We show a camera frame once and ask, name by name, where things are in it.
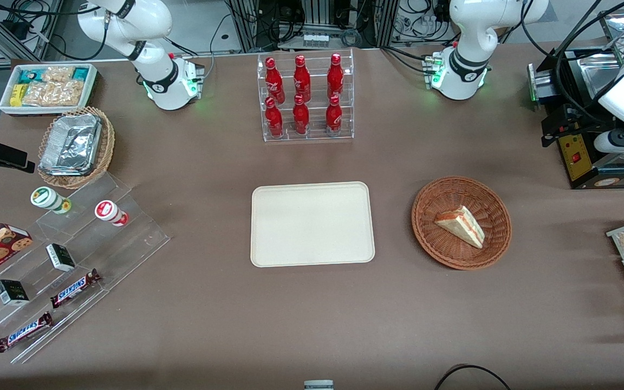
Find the small black carton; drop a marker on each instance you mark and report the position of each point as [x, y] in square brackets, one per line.
[60, 257]
[11, 292]

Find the black food warmer machine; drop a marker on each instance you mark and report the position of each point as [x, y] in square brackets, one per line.
[583, 162]

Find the large clear cracker bag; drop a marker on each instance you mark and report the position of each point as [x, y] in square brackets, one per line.
[54, 93]

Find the Snickers chocolate bar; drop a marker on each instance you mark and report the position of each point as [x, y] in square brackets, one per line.
[73, 288]
[24, 332]

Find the grey box at table edge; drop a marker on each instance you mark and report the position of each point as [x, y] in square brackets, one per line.
[318, 385]

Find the small clear cracker bag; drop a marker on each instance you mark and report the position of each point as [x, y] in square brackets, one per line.
[58, 73]

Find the cream plastic tray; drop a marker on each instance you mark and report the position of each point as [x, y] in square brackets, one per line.
[312, 225]

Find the yellow snack packet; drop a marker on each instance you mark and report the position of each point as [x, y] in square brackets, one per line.
[17, 95]

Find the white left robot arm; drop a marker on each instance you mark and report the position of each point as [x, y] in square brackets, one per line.
[469, 38]

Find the triangular sandwich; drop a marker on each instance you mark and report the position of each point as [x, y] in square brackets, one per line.
[463, 225]

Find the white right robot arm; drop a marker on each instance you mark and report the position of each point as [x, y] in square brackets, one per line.
[156, 81]

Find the red lid drink cup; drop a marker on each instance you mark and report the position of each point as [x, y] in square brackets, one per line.
[108, 211]

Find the silver foil container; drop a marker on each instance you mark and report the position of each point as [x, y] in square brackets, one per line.
[71, 145]

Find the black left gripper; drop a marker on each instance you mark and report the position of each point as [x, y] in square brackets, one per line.
[576, 118]

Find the clear acrylic bottle rack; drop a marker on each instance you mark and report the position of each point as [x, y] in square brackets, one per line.
[317, 136]

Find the teal snack packet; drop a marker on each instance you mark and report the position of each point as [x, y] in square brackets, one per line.
[80, 73]
[30, 75]

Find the white plastic snack bin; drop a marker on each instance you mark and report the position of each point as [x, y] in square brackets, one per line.
[91, 89]

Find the green lid drink cup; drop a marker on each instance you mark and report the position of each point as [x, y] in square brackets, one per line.
[46, 197]

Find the clear acrylic step display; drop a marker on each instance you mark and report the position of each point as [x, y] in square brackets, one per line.
[128, 244]

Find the red soda bottle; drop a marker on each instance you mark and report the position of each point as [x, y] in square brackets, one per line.
[302, 81]
[274, 122]
[334, 118]
[274, 84]
[301, 119]
[335, 78]

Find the light wicker basket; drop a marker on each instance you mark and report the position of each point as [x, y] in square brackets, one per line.
[107, 146]

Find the white power strip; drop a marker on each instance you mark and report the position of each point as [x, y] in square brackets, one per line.
[315, 40]

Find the brown wicker basket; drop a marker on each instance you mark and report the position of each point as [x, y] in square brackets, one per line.
[442, 249]

